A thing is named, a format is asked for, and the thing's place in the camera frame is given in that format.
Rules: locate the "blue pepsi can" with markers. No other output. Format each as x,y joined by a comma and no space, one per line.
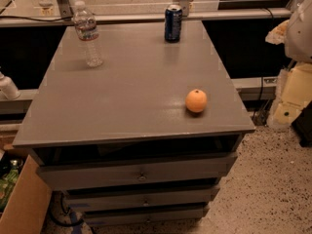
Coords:
173,17

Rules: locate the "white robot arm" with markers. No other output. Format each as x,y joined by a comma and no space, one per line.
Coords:
298,39

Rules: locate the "grey drawer cabinet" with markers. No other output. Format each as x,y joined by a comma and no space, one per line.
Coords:
133,106

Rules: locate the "orange fruit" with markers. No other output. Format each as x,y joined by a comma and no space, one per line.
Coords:
196,101

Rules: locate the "middle grey drawer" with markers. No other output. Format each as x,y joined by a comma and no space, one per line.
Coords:
178,195

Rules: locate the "grey drawer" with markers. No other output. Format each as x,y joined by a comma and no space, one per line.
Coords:
103,174
178,195
147,216

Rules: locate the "top grey drawer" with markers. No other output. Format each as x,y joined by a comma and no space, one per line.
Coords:
103,174

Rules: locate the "clear plastic water bottle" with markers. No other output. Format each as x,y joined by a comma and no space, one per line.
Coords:
87,31

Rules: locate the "bottom grey drawer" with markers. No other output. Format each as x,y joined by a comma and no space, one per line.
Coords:
147,216

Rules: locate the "white bottle at left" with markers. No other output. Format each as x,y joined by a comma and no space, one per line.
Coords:
8,87

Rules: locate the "brown cardboard box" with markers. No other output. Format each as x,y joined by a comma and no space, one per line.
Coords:
27,206

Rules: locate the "green packets in box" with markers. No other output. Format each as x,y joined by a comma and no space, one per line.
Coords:
8,182

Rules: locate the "grey metal frame rail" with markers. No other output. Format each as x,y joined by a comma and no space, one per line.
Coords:
237,14

